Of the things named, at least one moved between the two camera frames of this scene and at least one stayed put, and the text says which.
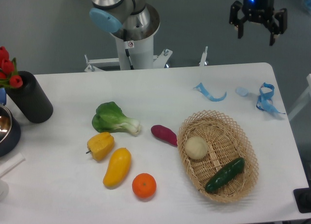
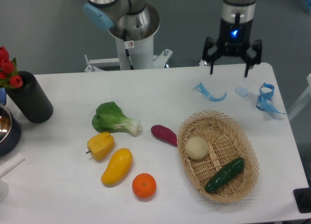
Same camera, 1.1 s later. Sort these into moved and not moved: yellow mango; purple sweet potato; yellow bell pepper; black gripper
Moved: black gripper
Not moved: purple sweet potato; yellow bell pepper; yellow mango
